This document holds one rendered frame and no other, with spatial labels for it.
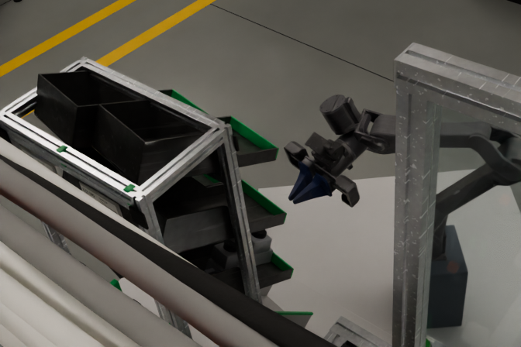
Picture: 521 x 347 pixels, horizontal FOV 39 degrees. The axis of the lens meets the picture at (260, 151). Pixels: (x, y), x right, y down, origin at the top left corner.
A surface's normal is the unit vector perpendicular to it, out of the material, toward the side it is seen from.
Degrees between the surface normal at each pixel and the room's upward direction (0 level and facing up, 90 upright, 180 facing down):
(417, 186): 90
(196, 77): 0
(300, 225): 0
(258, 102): 0
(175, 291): 22
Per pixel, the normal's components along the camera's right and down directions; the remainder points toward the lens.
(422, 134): -0.64, 0.56
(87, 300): -0.62, 0.24
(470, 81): -0.11, -0.74
